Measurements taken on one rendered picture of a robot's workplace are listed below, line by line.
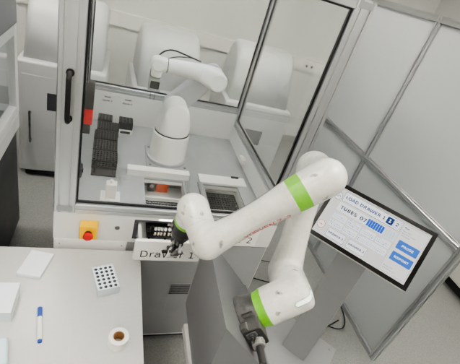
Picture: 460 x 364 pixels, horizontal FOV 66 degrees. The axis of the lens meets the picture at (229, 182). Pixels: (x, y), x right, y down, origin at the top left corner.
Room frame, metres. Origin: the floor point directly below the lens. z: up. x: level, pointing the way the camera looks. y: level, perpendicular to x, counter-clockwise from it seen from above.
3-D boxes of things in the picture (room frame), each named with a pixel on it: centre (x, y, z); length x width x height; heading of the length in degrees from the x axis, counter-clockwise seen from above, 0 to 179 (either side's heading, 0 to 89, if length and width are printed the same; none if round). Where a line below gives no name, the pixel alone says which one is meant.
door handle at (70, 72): (1.05, 0.59, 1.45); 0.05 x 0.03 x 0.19; 23
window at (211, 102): (1.28, 0.18, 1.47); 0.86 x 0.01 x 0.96; 113
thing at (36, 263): (0.93, 0.63, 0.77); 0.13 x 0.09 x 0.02; 10
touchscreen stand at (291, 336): (1.48, -0.73, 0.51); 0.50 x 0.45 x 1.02; 155
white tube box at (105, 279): (0.96, 0.35, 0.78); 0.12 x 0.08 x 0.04; 38
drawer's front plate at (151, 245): (1.13, 0.16, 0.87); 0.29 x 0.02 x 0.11; 113
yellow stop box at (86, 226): (1.09, 0.50, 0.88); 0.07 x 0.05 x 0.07; 113
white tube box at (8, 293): (0.73, 0.62, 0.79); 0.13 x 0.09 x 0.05; 23
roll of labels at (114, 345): (0.73, 0.20, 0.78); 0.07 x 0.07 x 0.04
